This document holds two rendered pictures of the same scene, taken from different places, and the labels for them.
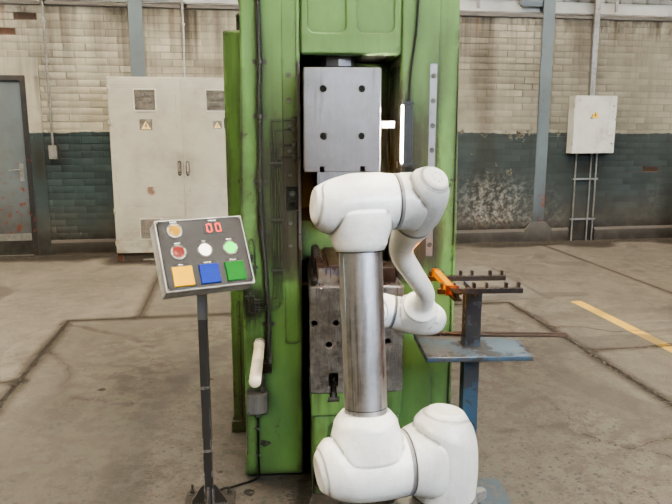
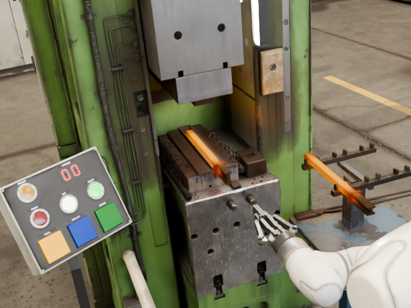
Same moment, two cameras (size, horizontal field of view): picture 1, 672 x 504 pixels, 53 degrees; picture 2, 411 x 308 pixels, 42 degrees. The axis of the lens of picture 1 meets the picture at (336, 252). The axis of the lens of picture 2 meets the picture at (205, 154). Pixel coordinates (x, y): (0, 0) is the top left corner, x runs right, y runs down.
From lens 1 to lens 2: 113 cm
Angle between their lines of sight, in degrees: 21
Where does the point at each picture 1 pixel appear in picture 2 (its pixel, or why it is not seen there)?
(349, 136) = (207, 30)
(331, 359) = (214, 264)
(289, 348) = (159, 251)
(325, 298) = (203, 210)
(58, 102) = not seen: outside the picture
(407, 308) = not seen: hidden behind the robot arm
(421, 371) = not seen: hidden behind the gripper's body
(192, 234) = (49, 189)
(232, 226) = (90, 163)
